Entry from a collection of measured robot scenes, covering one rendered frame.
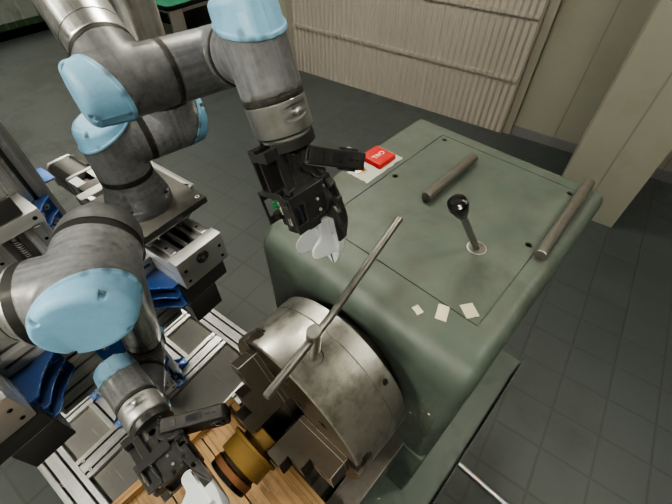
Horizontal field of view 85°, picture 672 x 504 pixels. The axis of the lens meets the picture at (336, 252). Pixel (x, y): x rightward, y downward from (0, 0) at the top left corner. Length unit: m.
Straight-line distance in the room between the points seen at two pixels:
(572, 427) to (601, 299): 0.83
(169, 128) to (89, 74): 0.44
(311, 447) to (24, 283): 0.46
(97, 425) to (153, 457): 1.16
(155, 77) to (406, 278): 0.46
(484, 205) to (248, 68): 0.56
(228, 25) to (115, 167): 0.54
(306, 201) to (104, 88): 0.25
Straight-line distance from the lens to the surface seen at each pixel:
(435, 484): 1.27
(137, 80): 0.50
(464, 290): 0.66
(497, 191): 0.88
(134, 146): 0.91
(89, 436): 1.88
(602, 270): 2.80
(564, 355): 2.29
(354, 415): 0.60
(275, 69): 0.45
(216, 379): 1.76
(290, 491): 0.89
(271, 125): 0.45
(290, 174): 0.48
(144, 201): 0.96
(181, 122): 0.92
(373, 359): 0.61
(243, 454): 0.68
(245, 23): 0.44
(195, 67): 0.52
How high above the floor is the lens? 1.76
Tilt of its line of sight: 48 degrees down
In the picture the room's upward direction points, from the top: straight up
